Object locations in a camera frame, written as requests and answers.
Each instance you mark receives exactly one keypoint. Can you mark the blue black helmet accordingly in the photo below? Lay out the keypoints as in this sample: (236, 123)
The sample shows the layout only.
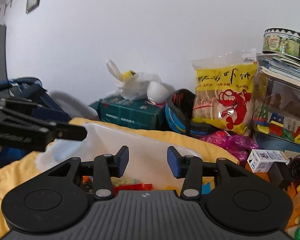
(178, 111)

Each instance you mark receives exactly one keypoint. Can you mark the round cookie tin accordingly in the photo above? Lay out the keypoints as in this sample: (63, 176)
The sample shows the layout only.
(280, 40)

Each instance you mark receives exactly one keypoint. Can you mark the clear toy block container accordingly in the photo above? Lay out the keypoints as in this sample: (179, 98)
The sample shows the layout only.
(276, 119)

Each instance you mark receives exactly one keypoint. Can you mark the orange cardboard box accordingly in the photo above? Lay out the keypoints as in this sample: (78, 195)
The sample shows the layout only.
(287, 178)

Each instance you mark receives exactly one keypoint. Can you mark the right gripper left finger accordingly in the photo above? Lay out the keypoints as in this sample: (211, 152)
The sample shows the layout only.
(106, 166)

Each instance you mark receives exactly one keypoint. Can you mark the dark blue bag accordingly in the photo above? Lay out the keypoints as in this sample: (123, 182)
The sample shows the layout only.
(31, 88)

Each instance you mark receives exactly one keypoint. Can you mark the white plastic bag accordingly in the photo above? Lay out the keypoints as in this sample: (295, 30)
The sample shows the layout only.
(132, 85)

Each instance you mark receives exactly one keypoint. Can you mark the shrimp cracker snack bag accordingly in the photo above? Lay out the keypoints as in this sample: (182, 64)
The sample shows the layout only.
(224, 90)

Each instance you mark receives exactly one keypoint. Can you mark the long red duplo brick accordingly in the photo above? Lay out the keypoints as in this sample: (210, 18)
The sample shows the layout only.
(133, 187)

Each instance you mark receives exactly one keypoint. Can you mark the olive toy dinosaur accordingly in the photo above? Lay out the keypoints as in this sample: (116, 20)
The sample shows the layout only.
(116, 182)

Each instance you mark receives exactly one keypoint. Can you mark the green hardcover book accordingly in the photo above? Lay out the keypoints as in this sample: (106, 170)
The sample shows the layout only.
(137, 114)

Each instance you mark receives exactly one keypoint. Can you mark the stack of books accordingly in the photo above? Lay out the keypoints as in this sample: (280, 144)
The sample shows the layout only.
(281, 67)

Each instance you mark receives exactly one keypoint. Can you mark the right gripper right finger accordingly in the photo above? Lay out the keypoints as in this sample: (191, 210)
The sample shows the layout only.
(189, 168)

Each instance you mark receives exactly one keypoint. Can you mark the small white carton box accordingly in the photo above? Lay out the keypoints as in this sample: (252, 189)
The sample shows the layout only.
(260, 161)

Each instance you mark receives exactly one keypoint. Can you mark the white plastic storage bin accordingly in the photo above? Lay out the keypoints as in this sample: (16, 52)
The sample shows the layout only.
(147, 156)

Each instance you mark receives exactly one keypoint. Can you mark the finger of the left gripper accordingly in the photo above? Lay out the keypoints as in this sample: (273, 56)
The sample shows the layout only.
(57, 129)
(18, 104)

